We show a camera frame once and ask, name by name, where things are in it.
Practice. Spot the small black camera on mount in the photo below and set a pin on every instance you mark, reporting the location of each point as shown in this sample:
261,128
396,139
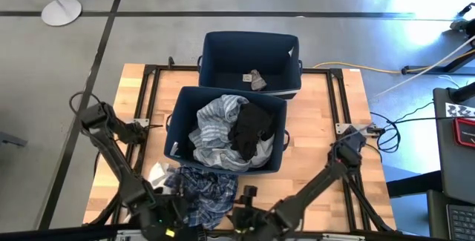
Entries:
251,191

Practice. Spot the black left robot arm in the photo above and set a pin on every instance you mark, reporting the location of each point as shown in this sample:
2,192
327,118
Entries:
111,152

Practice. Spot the grey sock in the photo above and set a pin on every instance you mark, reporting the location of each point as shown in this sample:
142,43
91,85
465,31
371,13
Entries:
257,81

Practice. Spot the small white tag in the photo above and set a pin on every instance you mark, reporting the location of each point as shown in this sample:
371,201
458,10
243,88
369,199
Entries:
246,78

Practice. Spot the laptop keyboard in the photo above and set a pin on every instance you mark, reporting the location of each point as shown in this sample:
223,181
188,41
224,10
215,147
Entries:
462,220

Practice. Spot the black garment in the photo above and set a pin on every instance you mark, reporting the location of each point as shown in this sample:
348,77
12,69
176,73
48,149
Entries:
250,128

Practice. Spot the white round stand base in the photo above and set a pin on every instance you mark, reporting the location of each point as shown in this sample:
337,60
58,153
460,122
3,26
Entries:
61,11

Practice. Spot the grey desk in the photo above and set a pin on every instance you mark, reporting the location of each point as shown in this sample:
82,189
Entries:
451,159

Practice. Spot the light blue striped shirt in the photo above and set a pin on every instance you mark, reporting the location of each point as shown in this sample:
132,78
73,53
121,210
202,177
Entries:
217,122

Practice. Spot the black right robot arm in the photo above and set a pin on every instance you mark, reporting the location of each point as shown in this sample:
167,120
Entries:
315,185

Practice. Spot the black aluminium frame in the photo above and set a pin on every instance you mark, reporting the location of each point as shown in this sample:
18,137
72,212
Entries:
178,67

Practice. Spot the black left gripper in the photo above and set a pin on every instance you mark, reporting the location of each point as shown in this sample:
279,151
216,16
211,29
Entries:
167,217

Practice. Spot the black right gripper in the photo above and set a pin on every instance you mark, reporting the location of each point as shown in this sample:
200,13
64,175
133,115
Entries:
252,222

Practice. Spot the black white marker sheet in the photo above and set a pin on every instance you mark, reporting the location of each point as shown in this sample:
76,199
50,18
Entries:
460,110

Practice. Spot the silver metal bracket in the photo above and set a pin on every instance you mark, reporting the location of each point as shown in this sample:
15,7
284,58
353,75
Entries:
345,128
140,122

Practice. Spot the navy white striped fabric bin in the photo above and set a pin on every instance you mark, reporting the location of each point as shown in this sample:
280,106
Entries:
237,52
178,122

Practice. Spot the white cloth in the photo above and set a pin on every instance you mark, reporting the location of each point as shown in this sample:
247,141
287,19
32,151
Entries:
264,151
158,174

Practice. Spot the dark blue plaid shirt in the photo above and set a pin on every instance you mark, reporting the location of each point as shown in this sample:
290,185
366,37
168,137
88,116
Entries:
208,193

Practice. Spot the red device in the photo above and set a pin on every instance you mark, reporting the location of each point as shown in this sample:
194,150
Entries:
465,132

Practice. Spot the black stand leg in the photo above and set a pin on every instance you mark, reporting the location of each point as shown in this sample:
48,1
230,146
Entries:
438,66

